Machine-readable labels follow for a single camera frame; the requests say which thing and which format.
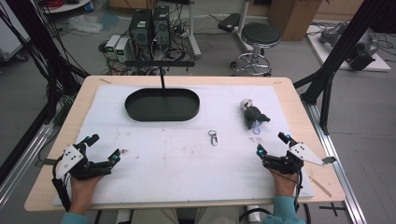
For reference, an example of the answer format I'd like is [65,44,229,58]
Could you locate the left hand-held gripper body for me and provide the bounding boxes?
[55,143,113,181]

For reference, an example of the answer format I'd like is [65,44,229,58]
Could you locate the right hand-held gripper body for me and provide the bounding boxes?
[262,141,327,175]

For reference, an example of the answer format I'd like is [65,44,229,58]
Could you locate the dark plush toy keychain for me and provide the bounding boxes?
[239,98,272,135]

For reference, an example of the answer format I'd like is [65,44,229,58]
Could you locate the silver metal clasp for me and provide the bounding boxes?
[207,130,219,147]

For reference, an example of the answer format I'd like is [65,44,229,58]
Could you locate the person's left hand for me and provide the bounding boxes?
[68,174,106,217]

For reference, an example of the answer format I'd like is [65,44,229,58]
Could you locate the person's right hand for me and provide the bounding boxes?
[270,169,300,198]

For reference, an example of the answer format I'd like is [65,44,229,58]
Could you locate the thin wooden stick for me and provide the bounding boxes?
[308,175,333,199]

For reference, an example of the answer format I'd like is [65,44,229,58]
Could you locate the white foam mat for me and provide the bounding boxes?
[53,84,315,207]

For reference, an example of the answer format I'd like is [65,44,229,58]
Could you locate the black oval tray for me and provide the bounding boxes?
[124,87,201,122]

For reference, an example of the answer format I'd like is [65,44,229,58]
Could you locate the person's legs beige trousers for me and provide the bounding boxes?
[130,206,241,224]

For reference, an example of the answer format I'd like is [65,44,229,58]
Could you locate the white power supply unit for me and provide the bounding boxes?
[105,34,121,59]
[115,37,131,63]

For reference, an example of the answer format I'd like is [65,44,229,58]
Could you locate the black T-shaped stand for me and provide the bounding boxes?
[123,60,196,91]

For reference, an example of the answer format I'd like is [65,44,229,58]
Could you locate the black round stool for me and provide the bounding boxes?
[231,21,282,77]

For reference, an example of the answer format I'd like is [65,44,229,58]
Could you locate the clear plastic bag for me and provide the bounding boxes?
[67,14,105,35]

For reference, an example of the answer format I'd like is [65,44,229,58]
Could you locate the grey machine on white board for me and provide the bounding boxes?
[305,21,392,73]

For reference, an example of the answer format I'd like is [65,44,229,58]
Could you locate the brown cardboard box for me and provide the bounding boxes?
[267,0,324,42]

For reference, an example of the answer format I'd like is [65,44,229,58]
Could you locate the white table leg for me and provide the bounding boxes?
[186,0,203,61]
[233,0,254,53]

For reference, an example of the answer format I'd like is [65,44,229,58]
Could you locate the black computer tower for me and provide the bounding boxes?
[151,5,172,49]
[128,8,154,49]

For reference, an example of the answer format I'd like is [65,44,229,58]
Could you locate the black flat box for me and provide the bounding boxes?
[218,12,242,34]

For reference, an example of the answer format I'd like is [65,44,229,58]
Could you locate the right hand-held gripper black cable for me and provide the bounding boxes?
[293,169,305,213]

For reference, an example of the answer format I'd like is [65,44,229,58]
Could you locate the hand-held gripper black cable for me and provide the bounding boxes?
[50,157,73,213]
[293,169,305,213]

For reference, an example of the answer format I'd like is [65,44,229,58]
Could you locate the left hand-held gripper black cable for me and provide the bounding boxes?
[50,157,73,213]

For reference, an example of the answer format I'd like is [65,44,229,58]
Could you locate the aluminium rail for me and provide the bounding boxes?
[302,102,369,224]
[0,121,56,210]

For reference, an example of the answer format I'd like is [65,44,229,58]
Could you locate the black metal frame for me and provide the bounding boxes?
[0,0,91,125]
[293,0,396,135]

